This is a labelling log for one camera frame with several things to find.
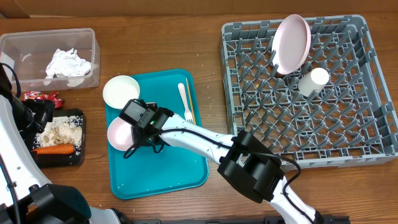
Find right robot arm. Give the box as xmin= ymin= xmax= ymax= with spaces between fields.
xmin=119 ymin=99 xmax=324 ymax=223

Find black plastic bin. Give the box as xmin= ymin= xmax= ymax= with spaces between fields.
xmin=30 ymin=108 xmax=86 ymax=168

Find white bowl with food scraps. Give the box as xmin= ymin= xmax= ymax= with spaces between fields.
xmin=103 ymin=75 xmax=141 ymax=110

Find pink bowl with food scraps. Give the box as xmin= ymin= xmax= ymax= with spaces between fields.
xmin=107 ymin=117 xmax=134 ymax=151

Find spilled rice and scraps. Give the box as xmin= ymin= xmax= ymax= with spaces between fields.
xmin=33 ymin=116 xmax=83 ymax=149

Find white napkin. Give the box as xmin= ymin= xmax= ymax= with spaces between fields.
xmin=45 ymin=48 xmax=91 ymax=88

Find orange carrot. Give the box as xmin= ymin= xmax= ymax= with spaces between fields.
xmin=32 ymin=144 xmax=75 ymax=154

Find red snack wrapper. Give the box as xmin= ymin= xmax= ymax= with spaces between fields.
xmin=24 ymin=91 xmax=64 ymax=109

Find teal serving tray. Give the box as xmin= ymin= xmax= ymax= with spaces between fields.
xmin=108 ymin=69 xmax=209 ymax=199

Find clear plastic bin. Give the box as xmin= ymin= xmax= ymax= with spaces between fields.
xmin=1 ymin=28 xmax=100 ymax=91

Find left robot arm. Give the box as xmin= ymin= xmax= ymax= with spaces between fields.
xmin=1 ymin=63 xmax=130 ymax=224

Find white plastic fork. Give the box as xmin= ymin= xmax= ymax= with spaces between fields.
xmin=178 ymin=83 xmax=193 ymax=124

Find grey dishwasher rack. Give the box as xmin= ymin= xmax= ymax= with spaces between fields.
xmin=220 ymin=15 xmax=397 ymax=168

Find wooden chopstick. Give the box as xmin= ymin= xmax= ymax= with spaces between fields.
xmin=185 ymin=77 xmax=197 ymax=125

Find pink round plate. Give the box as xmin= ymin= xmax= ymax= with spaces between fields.
xmin=272 ymin=14 xmax=311 ymax=75

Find white plastic cup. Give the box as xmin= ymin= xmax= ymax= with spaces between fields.
xmin=298 ymin=68 xmax=330 ymax=97

